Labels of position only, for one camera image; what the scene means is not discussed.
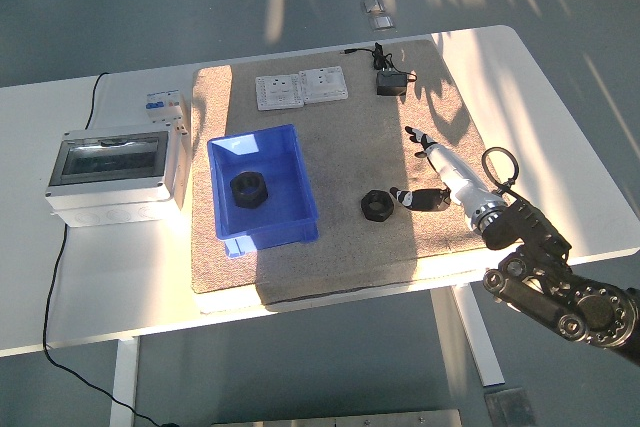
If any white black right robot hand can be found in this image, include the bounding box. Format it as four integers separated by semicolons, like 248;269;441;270
389;125;494;224

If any small black hex nut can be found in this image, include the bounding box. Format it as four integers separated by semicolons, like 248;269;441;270
360;188;396;222

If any large black hex nut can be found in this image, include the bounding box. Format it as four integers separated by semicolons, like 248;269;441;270
230;171;273;210

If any grey distribution box, clear cover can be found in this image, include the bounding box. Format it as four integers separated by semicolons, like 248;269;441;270
44;129;191;229

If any black power adapter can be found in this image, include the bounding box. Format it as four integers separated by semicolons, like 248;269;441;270
375;70;409;97

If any grey-brown mat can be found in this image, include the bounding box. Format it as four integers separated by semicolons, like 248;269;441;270
192;39;526;306

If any white table leg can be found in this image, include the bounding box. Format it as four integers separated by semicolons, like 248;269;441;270
109;338;142;427
452;282;505;388

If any blue plastic bin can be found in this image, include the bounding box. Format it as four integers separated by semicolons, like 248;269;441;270
207;124;320;259

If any small grey metal floor plate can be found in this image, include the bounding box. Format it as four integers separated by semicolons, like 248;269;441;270
483;386;539;427

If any long grey metal plate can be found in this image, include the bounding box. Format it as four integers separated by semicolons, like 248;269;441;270
210;408;462;427

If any cream circuit breaker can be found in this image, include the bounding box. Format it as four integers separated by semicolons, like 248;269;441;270
172;94;193;137

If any blue white circuit breaker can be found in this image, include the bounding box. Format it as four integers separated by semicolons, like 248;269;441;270
144;89;184;124

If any black adapter cord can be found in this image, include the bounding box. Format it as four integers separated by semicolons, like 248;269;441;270
341;41;419;83

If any white wall socket panel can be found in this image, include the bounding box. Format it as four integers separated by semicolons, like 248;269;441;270
254;74;306;112
298;65;349;104

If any long black power cable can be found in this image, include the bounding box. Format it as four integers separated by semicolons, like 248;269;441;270
42;70;169;424

